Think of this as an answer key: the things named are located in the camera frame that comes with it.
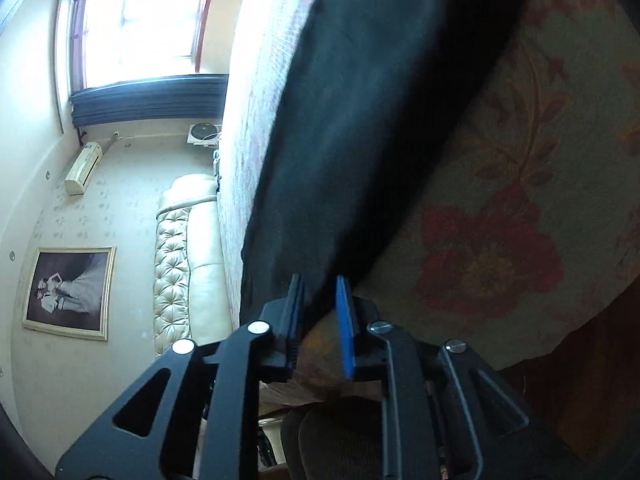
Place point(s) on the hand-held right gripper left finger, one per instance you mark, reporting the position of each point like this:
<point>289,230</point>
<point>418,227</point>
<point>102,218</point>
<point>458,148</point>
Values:
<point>296,320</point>

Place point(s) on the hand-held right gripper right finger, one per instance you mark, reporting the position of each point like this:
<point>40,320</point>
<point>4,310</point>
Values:
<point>345,330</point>

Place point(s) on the black pants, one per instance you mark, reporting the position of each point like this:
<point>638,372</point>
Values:
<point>375,135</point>

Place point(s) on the dark mesh chair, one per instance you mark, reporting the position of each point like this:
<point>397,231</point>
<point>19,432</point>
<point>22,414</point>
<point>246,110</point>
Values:
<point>335,440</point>

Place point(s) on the cream tufted headboard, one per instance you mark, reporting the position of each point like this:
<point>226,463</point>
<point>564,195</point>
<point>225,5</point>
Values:
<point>185,270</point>

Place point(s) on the floral bed blanket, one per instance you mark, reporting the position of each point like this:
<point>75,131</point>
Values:
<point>500,210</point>

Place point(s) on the white device with dark disc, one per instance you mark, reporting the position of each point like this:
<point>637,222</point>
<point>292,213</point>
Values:
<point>204,133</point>

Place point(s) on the framed black and white picture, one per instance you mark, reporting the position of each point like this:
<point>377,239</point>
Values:
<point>70,292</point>

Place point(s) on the white air conditioner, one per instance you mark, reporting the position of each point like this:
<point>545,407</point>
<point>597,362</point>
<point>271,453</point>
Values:
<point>82,170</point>

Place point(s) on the dark blue curtain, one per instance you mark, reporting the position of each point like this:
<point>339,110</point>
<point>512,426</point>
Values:
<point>150,97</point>

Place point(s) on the wooden framed window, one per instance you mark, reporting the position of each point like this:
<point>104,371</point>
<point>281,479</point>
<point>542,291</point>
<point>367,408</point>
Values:
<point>140,30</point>

